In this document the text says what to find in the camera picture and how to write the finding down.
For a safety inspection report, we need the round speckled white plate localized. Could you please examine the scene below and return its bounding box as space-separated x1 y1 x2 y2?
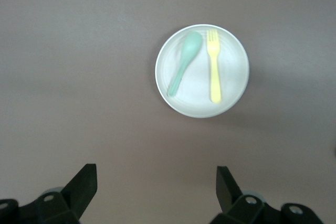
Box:
154 24 250 119

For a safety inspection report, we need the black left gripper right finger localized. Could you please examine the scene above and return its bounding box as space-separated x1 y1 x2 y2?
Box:
209 166 283 224

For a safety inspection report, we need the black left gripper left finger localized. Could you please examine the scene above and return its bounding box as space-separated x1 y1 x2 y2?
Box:
19 163 98 224

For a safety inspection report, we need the mint green plastic spoon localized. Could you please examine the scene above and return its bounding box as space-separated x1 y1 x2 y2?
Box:
167 31 203 98

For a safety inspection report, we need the yellow plastic fork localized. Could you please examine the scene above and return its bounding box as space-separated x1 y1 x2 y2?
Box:
206 29 223 103

